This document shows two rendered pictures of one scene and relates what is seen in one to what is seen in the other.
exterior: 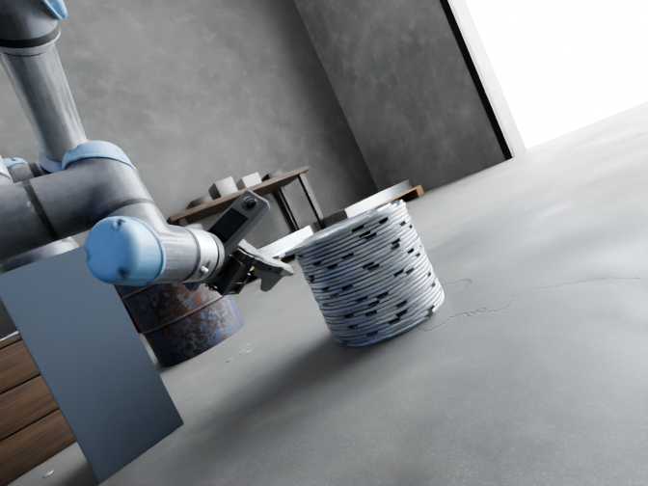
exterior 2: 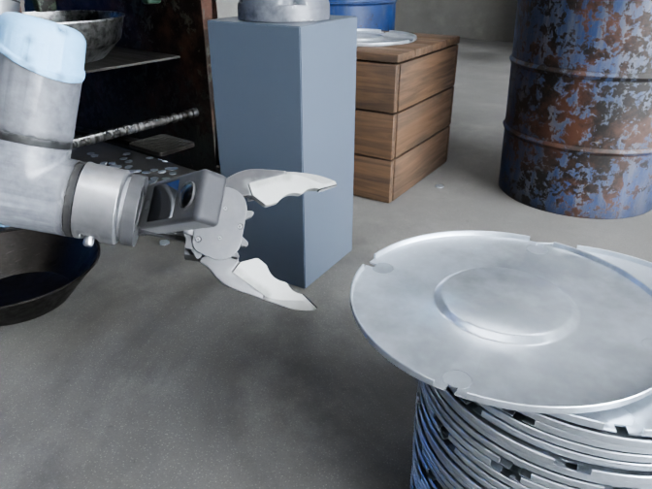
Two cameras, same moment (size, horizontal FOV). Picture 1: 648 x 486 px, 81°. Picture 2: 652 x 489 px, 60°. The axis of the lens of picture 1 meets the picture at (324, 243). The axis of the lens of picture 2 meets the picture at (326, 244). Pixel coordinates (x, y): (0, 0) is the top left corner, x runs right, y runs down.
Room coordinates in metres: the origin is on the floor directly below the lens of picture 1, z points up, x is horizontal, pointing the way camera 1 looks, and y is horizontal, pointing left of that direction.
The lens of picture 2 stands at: (0.54, -0.38, 0.54)
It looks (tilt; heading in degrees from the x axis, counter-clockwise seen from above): 27 degrees down; 68
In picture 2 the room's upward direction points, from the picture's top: straight up
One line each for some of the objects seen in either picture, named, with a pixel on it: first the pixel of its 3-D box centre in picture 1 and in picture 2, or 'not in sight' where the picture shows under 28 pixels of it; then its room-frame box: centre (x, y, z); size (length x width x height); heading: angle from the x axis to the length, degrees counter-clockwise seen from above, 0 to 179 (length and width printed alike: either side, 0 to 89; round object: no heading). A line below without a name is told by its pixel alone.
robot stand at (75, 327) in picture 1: (92, 356); (288, 149); (0.85, 0.58, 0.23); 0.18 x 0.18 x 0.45; 37
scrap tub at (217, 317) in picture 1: (179, 293); (593, 95); (1.65, 0.66, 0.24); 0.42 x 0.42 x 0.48
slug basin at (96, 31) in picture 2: not in sight; (55, 37); (0.48, 1.24, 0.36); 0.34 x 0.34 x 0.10
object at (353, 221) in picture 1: (331, 230); (505, 301); (0.86, -0.03, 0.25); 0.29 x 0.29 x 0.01
